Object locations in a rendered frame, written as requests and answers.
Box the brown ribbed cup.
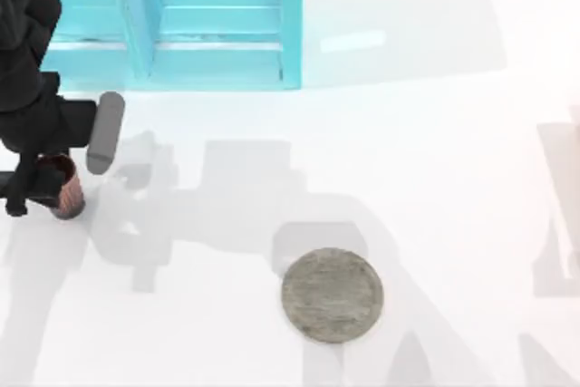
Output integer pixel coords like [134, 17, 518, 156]
[34, 153, 87, 221]

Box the grey round coaster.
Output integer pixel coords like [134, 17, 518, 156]
[280, 247, 385, 344]

